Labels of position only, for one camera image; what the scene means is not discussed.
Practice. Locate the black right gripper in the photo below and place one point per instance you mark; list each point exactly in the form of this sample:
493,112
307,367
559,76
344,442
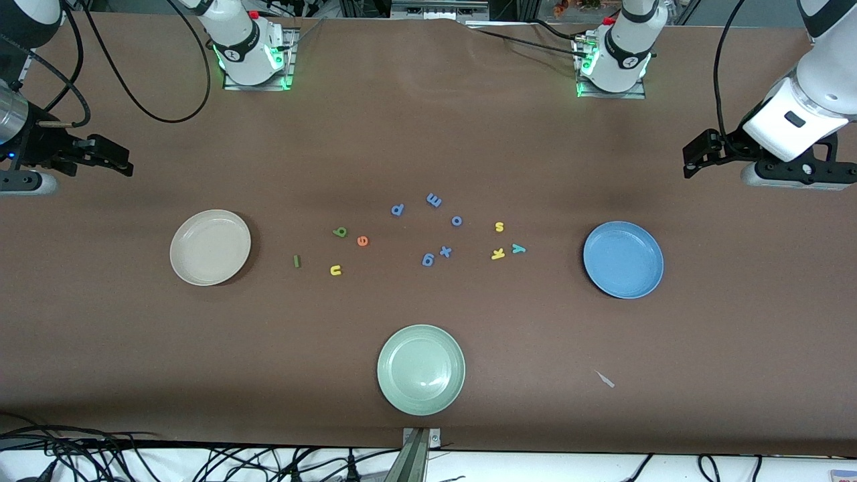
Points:
41,145

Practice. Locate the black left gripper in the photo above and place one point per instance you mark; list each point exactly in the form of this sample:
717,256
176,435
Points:
728,148

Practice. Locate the cyan letter y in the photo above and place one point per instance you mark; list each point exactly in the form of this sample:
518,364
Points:
518,249

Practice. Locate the green letter b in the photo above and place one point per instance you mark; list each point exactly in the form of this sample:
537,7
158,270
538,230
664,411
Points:
340,232

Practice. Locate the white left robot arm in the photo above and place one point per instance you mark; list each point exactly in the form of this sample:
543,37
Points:
626,53

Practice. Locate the blue plate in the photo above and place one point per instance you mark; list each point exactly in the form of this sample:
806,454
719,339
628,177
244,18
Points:
623,260

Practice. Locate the beige plate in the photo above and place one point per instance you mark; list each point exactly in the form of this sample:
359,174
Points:
210,248

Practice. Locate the orange background objects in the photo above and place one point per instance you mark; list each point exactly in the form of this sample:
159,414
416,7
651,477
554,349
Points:
582,5

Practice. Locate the white paper scrap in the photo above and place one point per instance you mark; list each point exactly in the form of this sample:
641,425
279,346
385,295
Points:
605,379

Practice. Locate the blue letter m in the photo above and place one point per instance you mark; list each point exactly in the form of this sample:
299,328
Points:
434,199

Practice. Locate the brown table mat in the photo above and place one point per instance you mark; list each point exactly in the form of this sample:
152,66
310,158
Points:
428,134

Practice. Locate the blue letter p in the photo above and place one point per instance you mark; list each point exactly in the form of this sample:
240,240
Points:
394,211

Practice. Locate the grey metal box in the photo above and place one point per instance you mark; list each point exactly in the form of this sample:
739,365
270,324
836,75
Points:
438,8

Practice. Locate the blue letter g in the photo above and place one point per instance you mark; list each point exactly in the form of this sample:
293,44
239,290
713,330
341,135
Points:
424,262

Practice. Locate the pale green plate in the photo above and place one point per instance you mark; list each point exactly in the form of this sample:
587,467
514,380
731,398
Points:
421,369

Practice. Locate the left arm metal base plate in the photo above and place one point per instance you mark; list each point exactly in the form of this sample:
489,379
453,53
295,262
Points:
629,95

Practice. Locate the aluminium table frame rail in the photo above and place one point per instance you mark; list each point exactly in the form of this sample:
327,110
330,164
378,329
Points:
25,70

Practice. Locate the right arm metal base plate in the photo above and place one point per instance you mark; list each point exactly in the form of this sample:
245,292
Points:
234,86

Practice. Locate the aluminium profile bracket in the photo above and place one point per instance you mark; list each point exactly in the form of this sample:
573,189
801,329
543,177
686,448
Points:
415,455

